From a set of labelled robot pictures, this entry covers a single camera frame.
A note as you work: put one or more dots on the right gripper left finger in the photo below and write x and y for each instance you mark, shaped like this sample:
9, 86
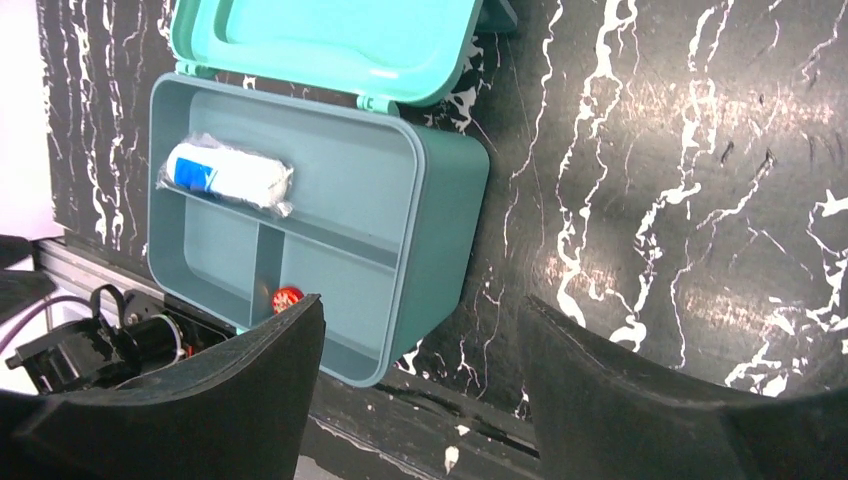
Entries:
237, 410

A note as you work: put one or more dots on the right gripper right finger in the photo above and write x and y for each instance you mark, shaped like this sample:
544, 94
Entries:
601, 411

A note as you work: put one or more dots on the white ointment tube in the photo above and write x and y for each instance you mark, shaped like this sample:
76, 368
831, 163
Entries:
202, 164

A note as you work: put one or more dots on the teal medicine box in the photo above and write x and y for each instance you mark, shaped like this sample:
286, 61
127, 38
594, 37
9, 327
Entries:
370, 56

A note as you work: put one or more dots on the teal insert tray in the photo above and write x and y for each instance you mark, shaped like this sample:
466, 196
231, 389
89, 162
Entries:
352, 189

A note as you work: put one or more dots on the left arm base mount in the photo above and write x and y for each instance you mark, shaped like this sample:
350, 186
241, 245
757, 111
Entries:
67, 342

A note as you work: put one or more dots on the aluminium frame rail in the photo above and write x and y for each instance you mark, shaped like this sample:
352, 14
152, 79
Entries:
80, 272

